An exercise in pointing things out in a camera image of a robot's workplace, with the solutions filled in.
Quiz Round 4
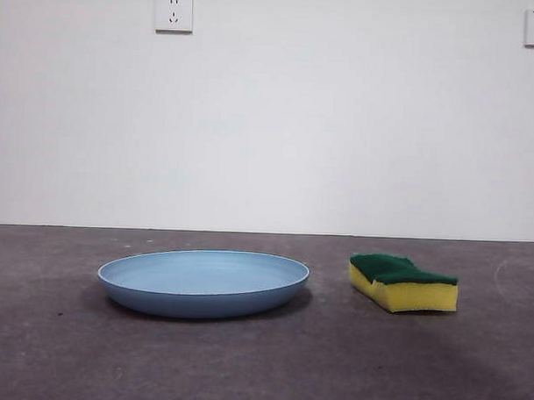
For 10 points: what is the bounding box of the yellow sponge with green pad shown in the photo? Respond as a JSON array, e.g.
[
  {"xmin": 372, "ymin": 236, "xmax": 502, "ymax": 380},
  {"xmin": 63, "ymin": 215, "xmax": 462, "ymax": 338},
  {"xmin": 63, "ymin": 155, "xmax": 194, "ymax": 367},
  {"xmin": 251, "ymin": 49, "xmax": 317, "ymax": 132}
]
[{"xmin": 347, "ymin": 251, "xmax": 460, "ymax": 317}]

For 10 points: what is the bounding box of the blue round plate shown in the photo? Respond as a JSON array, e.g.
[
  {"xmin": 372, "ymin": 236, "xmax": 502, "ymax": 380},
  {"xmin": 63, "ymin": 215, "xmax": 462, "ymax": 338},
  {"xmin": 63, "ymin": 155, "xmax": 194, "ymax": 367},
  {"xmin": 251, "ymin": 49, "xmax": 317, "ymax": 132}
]
[{"xmin": 96, "ymin": 245, "xmax": 312, "ymax": 323}]

